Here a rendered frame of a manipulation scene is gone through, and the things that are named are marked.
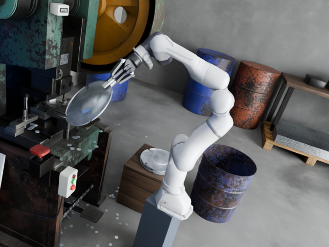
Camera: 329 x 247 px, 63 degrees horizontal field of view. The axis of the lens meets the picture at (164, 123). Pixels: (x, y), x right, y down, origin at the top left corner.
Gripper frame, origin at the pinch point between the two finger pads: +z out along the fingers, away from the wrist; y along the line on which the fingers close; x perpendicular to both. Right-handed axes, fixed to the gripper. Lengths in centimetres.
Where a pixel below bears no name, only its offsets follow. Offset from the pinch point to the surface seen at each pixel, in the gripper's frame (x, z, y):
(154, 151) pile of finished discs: -16, 6, -82
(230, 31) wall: -171, -210, -182
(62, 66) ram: -14.1, 11.0, 16.5
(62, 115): -7.6, 28.8, -0.2
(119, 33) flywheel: -27.9, -26.6, 3.3
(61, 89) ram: -9.7, 19.6, 9.6
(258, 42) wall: -136, -225, -206
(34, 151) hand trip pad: 18.1, 44.1, 11.3
